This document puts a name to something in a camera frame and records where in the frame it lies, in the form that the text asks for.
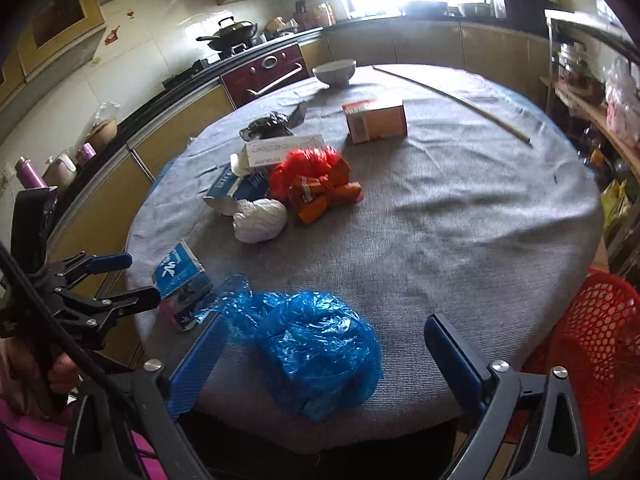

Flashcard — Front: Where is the blue toothpaste box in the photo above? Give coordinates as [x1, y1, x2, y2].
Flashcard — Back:
[203, 164, 269, 216]
[152, 240, 213, 332]

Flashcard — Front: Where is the blue plastic bag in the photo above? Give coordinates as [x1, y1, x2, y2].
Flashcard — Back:
[194, 274, 383, 422]

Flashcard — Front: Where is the white tissue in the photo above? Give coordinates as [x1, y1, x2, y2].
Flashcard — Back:
[233, 198, 288, 244]

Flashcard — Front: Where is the white rectangular carton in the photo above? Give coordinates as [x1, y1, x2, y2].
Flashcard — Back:
[246, 134, 326, 169]

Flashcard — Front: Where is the orange snack wrapper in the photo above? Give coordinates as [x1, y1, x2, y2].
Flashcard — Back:
[288, 158, 363, 226]

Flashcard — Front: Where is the dark plastic bag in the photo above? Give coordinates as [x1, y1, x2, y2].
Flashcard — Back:
[239, 102, 308, 142]

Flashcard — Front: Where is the red mesh bag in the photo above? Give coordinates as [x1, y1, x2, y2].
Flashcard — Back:
[269, 148, 342, 203]

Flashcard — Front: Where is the orange medicine box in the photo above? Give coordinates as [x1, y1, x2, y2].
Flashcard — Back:
[342, 99, 408, 144]

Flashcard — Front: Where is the left hand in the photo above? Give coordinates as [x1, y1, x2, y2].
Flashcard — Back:
[1, 338, 79, 416]

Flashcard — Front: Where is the purple thermos bottle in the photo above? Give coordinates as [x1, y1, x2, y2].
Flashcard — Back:
[15, 156, 48, 190]

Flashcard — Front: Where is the pink cup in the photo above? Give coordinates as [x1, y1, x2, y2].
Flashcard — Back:
[75, 142, 96, 168]

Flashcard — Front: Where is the red plastic basket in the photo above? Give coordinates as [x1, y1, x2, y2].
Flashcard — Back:
[522, 271, 639, 476]

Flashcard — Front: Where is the grey tablecloth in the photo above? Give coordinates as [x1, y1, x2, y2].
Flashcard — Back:
[127, 65, 603, 453]

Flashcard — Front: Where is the long bamboo stick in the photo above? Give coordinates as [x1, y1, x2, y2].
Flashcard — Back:
[371, 65, 534, 146]

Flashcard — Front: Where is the black wok with lid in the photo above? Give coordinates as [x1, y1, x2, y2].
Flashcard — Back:
[196, 16, 257, 52]

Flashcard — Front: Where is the maroon oven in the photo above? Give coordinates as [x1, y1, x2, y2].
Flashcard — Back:
[221, 44, 309, 108]

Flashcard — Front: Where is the white ceramic bowl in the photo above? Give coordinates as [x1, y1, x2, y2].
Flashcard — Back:
[312, 58, 357, 88]

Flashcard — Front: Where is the metal storage shelf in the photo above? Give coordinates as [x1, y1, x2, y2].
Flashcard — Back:
[544, 10, 639, 273]

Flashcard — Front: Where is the steel pot on shelf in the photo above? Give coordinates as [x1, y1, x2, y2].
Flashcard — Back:
[558, 42, 592, 87]

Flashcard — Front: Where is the pink white plastic bag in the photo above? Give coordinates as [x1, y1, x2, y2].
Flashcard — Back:
[605, 56, 640, 148]

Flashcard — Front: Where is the black microwave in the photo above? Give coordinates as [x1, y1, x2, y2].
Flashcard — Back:
[491, 0, 562, 36]

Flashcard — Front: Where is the black cable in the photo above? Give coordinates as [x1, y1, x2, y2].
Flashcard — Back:
[0, 242, 151, 411]

